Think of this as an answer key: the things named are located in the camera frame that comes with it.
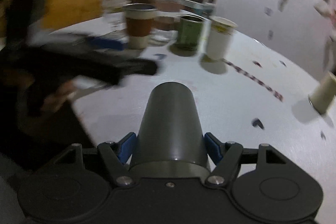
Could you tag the operator hand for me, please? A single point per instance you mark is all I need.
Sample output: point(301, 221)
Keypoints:
point(54, 102)

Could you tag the cup with brown sleeve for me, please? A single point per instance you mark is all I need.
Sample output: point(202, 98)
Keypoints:
point(139, 19)

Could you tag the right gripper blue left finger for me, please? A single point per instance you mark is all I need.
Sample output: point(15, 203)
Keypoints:
point(115, 156)

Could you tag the green metal can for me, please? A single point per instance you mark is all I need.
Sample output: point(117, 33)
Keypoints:
point(189, 32)

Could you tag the beige upside-down paper cup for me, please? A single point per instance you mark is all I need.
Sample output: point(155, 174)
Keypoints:
point(324, 94)

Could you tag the white paper cup yellow print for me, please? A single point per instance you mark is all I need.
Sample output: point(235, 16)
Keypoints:
point(220, 37)

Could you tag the clear glass jar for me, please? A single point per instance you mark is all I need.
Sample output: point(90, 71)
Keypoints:
point(164, 22)

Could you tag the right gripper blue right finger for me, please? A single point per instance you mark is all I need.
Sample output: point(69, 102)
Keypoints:
point(226, 157)

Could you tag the grey metal tumbler cup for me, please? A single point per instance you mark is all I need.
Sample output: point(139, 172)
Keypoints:
point(170, 141)

